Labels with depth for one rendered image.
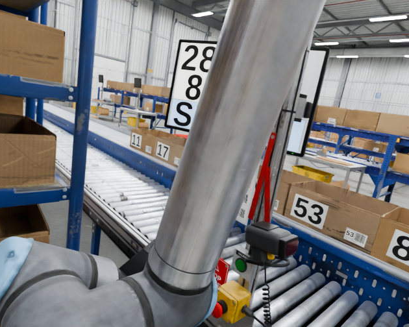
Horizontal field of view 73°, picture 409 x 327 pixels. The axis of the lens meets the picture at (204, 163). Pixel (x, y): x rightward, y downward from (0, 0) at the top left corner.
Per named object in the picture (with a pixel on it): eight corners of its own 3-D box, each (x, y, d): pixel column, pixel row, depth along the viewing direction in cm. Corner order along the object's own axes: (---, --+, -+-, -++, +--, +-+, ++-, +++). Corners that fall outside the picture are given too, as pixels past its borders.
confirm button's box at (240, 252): (228, 269, 77) (233, 247, 76) (235, 266, 80) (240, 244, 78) (248, 283, 73) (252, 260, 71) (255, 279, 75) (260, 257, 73)
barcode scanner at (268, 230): (281, 283, 62) (285, 237, 61) (239, 262, 70) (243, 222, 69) (296, 274, 66) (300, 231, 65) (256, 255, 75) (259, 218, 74)
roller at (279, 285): (236, 320, 84) (228, 327, 86) (315, 270, 119) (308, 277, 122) (226, 304, 87) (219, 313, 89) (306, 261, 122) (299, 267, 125)
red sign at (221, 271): (199, 284, 89) (206, 248, 87) (201, 283, 90) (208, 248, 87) (236, 316, 78) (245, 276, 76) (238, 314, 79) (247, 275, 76)
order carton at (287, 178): (224, 190, 164) (229, 162, 160) (254, 186, 184) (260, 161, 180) (281, 217, 136) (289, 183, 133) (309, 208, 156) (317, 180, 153)
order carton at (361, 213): (282, 217, 136) (290, 183, 132) (310, 208, 156) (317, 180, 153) (369, 256, 108) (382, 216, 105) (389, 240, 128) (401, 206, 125)
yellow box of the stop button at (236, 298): (208, 311, 76) (211, 288, 75) (228, 300, 82) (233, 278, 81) (248, 350, 66) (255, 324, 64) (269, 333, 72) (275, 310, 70)
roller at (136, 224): (130, 235, 131) (125, 229, 134) (208, 218, 167) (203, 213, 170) (132, 227, 129) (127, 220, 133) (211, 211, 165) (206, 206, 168)
